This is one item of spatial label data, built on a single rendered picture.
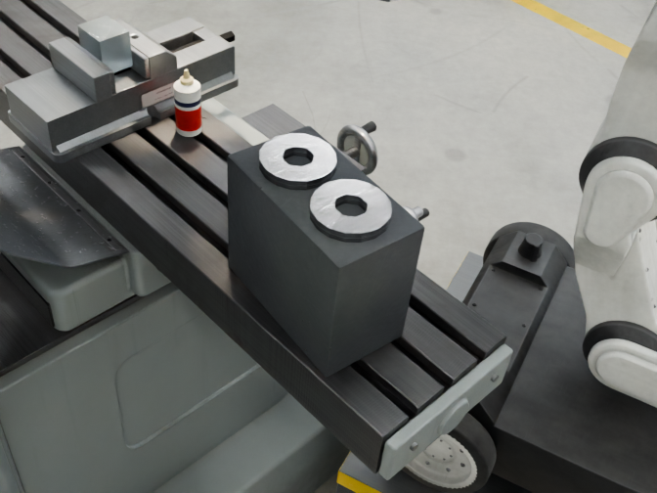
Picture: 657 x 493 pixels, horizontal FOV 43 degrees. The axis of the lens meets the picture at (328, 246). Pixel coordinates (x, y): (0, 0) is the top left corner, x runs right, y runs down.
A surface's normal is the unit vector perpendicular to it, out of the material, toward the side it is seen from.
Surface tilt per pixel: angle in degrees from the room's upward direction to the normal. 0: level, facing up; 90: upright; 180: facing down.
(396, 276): 90
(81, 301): 90
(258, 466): 0
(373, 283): 90
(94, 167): 0
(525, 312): 0
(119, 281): 90
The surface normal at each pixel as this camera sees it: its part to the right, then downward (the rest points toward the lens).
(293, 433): 0.07, -0.72
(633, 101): -0.46, 0.59
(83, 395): 0.69, 0.54
